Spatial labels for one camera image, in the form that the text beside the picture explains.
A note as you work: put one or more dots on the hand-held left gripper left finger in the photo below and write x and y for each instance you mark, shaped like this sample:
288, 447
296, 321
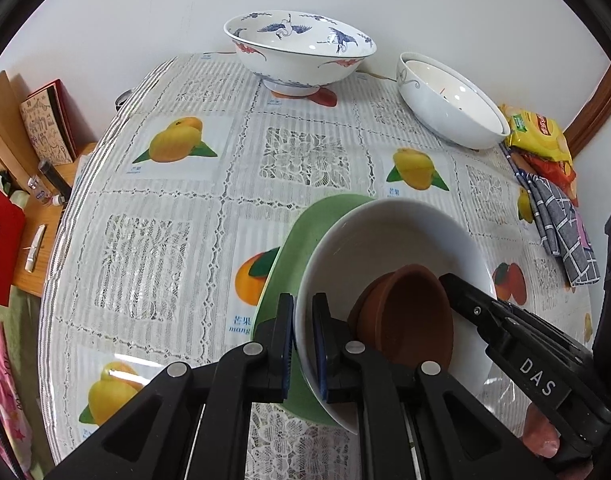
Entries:
285, 355

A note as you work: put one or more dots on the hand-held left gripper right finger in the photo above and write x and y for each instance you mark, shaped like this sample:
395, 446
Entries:
321, 355

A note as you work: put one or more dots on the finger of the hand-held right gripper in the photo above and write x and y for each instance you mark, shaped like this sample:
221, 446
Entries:
545, 327
468, 300

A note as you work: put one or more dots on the light green square plate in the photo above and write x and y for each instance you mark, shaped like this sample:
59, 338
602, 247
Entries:
285, 280

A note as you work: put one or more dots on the small white patterned bowl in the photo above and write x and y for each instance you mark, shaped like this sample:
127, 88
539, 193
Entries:
385, 235

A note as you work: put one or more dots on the person's right hand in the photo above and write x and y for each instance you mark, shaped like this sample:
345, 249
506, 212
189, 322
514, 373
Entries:
540, 435

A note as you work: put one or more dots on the grey checkered cloth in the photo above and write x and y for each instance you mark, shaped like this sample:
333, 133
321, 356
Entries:
568, 230

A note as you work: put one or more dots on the pink paper piece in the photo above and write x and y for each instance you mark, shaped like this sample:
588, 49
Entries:
584, 232

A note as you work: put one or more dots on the red chip packet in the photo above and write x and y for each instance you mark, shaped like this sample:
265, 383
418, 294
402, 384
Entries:
555, 172

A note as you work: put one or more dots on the fruit print lace tablecloth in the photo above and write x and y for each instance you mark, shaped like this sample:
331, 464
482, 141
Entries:
160, 260

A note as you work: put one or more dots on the large white bowl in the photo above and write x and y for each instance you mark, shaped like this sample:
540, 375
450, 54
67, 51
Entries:
445, 125

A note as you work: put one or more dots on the yellow chip packet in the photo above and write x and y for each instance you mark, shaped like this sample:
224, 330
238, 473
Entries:
538, 132

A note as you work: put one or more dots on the white bowl with orange print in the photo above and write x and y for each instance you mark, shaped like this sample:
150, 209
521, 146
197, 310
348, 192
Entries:
460, 95

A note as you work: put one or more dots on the wooden side table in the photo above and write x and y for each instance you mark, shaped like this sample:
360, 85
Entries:
53, 230

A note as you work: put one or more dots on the white tube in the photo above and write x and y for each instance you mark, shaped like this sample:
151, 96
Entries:
35, 249

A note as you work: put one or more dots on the pink floral cloth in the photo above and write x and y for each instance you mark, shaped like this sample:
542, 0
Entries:
8, 400

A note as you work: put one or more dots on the black cylindrical item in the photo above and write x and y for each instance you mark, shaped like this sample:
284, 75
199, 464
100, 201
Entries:
54, 179

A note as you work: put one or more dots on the small clear bottle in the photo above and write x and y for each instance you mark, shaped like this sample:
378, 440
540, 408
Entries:
43, 192

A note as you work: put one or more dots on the red paper bag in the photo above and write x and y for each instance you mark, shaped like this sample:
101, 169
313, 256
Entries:
3, 245

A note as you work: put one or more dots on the blue crane pattern bowl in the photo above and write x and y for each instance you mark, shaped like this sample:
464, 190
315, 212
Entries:
295, 50

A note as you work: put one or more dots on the patterned notebook with red cover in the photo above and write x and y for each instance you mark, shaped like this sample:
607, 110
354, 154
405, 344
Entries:
48, 125

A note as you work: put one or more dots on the brown cardboard sheet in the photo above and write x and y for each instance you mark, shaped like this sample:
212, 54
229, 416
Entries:
5, 120

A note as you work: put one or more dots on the brown wooden door frame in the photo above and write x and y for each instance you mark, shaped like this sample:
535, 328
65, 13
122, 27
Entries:
593, 115

